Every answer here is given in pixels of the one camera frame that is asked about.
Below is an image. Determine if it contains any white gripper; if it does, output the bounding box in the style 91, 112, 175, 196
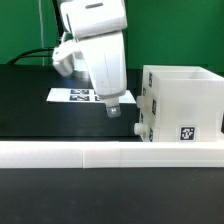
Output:
52, 0, 127, 99

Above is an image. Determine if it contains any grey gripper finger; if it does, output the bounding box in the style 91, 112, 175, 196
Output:
105, 98, 121, 118

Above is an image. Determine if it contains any white drawer box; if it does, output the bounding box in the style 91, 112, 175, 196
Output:
134, 113, 159, 142
136, 87, 158, 117

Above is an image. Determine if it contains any white front drawer box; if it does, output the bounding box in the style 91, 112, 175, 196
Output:
134, 113, 159, 142

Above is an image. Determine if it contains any white drawer cabinet frame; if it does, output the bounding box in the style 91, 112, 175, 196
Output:
140, 65, 224, 142

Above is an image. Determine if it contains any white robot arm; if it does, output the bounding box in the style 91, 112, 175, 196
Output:
52, 0, 127, 118

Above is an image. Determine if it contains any fiducial marker sheet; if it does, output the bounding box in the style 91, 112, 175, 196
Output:
46, 87, 137, 105

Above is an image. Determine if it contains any white L-shaped border fence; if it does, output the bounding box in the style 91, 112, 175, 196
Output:
0, 141, 224, 168

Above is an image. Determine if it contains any black cable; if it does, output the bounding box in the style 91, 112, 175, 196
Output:
7, 0, 70, 66

